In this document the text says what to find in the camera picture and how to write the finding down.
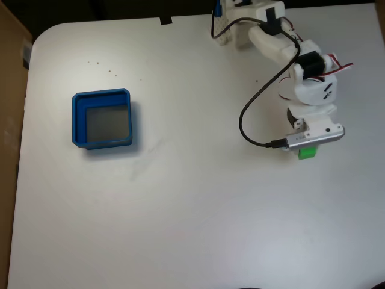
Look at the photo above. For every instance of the black tape strip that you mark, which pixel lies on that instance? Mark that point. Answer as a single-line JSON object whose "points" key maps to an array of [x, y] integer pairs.
{"points": [[166, 21]]}

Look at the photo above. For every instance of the blue square box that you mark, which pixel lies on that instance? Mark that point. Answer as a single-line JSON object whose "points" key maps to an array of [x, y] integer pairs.
{"points": [[78, 120]]}

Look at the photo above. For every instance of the green cube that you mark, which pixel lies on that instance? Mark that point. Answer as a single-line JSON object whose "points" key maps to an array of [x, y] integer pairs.
{"points": [[307, 153]]}

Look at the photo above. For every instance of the silver camera box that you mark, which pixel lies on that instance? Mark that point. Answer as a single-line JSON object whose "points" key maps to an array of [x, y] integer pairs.
{"points": [[316, 140]]}

